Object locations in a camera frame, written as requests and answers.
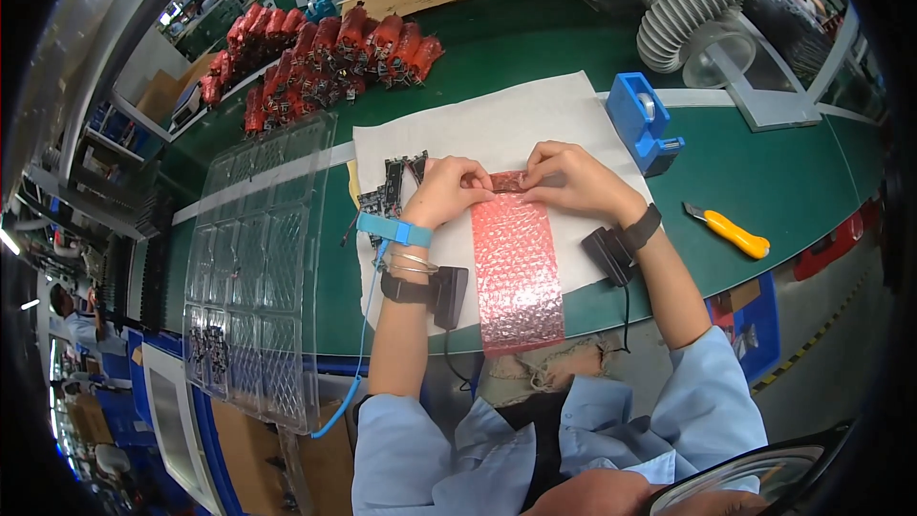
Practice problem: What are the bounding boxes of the person's left hand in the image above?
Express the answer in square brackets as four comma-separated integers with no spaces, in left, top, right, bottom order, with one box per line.
[401,155,497,230]

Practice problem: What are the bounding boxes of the person's right hand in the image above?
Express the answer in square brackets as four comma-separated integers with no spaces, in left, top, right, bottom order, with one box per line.
[522,141,649,230]

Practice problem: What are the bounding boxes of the pink bubble wrap sheet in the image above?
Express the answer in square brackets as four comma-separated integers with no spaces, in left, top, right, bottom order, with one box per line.
[469,171,567,358]

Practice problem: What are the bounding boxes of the yellow utility knife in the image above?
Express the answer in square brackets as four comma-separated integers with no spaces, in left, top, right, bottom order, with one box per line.
[682,201,772,261]

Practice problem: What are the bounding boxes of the long black circuit board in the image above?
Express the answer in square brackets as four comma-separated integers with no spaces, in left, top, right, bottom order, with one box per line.
[383,158,406,219]

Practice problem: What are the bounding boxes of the blue tape dispenser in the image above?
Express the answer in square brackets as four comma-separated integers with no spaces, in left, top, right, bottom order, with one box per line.
[605,72,686,179]

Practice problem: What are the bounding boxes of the black wrist band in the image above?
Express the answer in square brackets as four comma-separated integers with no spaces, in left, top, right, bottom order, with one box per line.
[380,267,470,331]
[580,203,663,289]

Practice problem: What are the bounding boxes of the white cloth mat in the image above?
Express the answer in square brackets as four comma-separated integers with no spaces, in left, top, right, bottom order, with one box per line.
[351,70,656,338]

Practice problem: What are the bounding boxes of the clear extraction hood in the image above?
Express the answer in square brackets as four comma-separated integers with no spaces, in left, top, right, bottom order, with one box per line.
[681,20,758,90]

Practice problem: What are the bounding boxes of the pile of red wrapped packages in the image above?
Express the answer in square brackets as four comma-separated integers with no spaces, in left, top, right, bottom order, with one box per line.
[199,2,446,137]

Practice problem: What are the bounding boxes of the person's legs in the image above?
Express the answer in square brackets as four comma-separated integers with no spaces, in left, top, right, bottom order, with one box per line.
[476,333,624,409]

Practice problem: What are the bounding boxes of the clear plastic compartment tray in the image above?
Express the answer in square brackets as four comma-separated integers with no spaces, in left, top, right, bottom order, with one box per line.
[182,111,338,437]

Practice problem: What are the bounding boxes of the grey metal hood stand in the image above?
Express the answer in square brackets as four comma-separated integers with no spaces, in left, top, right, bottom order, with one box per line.
[705,11,823,133]

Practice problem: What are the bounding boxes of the blue storage bin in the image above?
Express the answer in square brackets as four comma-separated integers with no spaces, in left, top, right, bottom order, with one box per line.
[705,272,782,384]

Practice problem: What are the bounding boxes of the red crate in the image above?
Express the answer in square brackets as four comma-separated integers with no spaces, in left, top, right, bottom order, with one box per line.
[793,197,885,282]

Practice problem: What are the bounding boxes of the person's body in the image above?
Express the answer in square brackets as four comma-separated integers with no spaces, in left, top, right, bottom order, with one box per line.
[351,326,857,516]

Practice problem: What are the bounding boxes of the heap of black components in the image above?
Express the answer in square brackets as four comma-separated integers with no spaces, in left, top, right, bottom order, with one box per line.
[188,326,232,382]

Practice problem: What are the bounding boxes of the brown cardboard box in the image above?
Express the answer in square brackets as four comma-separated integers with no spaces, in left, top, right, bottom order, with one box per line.
[135,50,216,124]

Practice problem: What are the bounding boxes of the brown cardboard boxes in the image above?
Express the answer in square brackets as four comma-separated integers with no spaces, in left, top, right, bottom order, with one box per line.
[211,398,355,516]

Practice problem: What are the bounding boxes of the metal shelf rack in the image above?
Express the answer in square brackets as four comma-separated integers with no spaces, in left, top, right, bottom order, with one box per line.
[21,122,173,331]

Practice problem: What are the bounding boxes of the blue antistatic wrist strap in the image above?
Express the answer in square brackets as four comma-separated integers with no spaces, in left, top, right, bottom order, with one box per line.
[356,211,435,249]

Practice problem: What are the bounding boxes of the black wrist band cable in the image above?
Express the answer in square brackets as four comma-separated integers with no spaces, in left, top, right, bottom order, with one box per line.
[442,330,474,392]
[619,285,633,355]

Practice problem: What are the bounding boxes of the grey corrugated hose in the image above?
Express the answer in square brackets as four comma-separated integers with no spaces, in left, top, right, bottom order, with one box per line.
[629,0,796,75]

